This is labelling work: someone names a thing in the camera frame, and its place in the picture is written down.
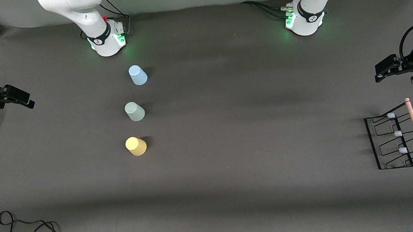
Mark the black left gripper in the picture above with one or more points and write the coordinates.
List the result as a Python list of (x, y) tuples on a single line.
[(410, 64)]

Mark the pale green plastic cup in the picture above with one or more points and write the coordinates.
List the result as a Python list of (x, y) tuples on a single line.
[(135, 112)]

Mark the yellow plastic cup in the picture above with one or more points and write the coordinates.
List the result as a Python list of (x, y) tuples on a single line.
[(136, 146)]

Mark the light blue plastic cup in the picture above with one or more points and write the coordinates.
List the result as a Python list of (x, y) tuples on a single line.
[(138, 76)]

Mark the dark grey table mat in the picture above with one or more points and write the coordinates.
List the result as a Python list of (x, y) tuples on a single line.
[(269, 162)]

